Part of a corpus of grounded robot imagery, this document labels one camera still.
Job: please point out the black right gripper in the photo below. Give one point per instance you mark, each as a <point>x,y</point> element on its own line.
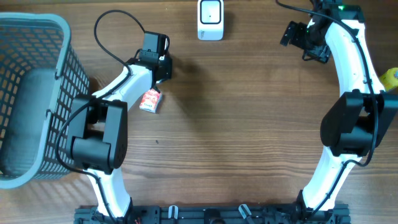
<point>298,28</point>

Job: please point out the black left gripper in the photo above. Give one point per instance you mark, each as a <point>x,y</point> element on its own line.
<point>167,71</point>

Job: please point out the red white snack box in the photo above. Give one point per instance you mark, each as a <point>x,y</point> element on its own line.
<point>151,100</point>

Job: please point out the yellow juice bottle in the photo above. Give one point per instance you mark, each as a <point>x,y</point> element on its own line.
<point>389,79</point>

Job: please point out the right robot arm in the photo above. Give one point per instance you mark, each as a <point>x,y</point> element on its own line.
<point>356,124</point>

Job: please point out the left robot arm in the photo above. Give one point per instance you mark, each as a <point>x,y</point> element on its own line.
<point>97,136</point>

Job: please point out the white barcode scanner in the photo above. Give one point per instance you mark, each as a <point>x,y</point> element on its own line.
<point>210,20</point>

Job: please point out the grey plastic shopping basket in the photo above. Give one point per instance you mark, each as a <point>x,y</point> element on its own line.
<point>40,76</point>

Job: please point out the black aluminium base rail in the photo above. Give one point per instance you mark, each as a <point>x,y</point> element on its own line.
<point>282,213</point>

